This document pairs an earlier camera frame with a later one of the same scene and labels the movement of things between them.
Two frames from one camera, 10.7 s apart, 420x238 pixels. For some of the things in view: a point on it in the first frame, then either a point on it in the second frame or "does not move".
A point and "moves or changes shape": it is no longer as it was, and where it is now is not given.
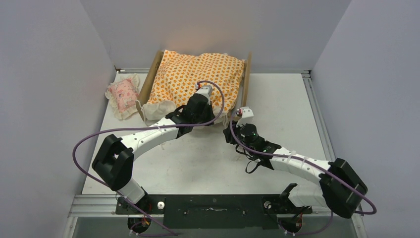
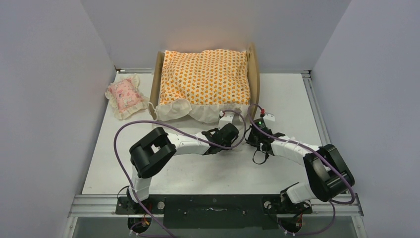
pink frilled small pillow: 123,95 does not move
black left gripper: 210,116 -> 228,144
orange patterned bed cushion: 180,73 moves or changes shape
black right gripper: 231,137 -> 252,141
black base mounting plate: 214,211 does not move
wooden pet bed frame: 151,76 -> 253,81
